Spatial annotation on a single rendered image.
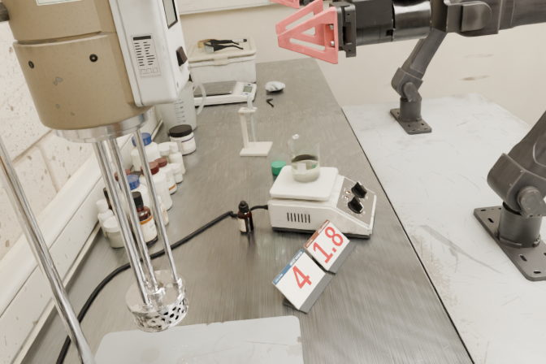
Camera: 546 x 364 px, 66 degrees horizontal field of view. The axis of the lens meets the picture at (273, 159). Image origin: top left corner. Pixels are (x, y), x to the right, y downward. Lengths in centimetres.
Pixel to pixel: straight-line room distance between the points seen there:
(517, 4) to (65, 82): 55
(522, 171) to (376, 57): 165
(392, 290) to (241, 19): 173
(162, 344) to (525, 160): 62
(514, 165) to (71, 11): 66
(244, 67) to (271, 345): 139
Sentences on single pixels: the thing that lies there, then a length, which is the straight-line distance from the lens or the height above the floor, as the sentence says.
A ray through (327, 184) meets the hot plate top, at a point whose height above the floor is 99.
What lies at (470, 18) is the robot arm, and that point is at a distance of 62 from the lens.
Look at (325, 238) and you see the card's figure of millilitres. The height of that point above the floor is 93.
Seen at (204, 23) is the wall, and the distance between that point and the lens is 224.
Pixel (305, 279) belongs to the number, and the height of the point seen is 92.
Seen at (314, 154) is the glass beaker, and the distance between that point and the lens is 81.
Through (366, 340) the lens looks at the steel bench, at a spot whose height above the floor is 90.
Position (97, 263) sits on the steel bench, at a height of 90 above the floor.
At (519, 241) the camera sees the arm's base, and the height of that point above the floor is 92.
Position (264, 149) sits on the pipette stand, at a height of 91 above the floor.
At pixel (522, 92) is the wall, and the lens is 271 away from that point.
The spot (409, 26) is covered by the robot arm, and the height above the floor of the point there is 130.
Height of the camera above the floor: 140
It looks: 26 degrees down
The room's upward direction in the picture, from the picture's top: 6 degrees counter-clockwise
